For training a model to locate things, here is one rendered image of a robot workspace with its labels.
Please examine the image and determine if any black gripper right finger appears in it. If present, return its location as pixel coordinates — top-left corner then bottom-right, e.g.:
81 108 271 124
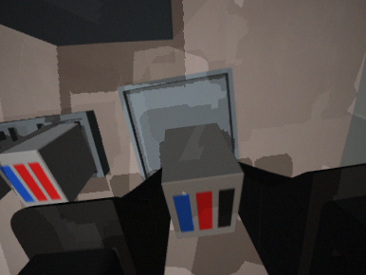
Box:
238 162 366 275

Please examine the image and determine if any large grey panel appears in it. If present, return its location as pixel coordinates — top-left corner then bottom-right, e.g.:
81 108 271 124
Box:
340 56 366 167

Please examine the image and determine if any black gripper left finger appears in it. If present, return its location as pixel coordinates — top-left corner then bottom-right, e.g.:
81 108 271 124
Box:
10 168 171 275

